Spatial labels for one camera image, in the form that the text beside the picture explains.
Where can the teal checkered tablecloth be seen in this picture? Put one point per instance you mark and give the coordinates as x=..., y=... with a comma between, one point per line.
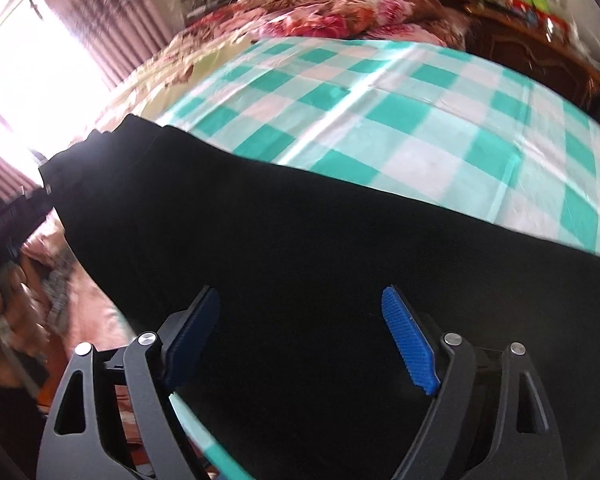
x=415, y=120

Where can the person's left hand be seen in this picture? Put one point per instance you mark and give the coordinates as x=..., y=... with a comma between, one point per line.
x=21, y=326

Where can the black pants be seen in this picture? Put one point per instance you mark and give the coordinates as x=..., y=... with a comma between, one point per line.
x=300, y=378

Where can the red floral blanket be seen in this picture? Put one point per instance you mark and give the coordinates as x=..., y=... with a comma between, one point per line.
x=200, y=49

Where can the dark wooden nightstand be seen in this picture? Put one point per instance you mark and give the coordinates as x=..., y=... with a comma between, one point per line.
x=507, y=40

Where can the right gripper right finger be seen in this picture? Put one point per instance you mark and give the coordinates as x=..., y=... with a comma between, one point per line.
x=489, y=416

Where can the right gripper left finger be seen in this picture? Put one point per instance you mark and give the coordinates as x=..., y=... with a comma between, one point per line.
x=112, y=417

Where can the pink striped curtain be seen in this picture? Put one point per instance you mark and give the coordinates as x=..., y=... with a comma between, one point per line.
x=60, y=61

